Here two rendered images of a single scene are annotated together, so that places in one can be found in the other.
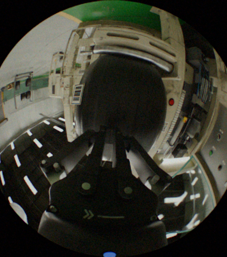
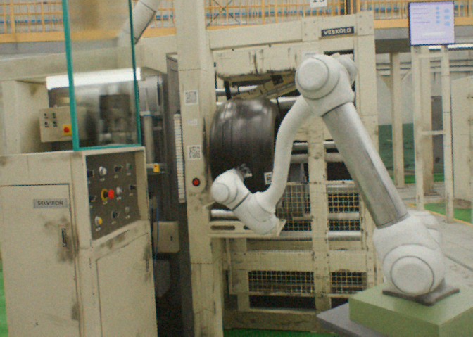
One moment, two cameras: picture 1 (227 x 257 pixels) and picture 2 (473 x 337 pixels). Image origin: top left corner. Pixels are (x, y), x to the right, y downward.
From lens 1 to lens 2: 186 cm
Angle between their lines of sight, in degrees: 34
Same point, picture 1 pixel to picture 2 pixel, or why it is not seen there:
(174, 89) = (197, 196)
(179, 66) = (207, 217)
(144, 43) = (238, 224)
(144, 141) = (222, 160)
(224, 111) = (134, 214)
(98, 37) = not seen: hidden behind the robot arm
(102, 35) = not seen: hidden behind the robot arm
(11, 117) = not seen: outside the picture
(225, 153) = (120, 183)
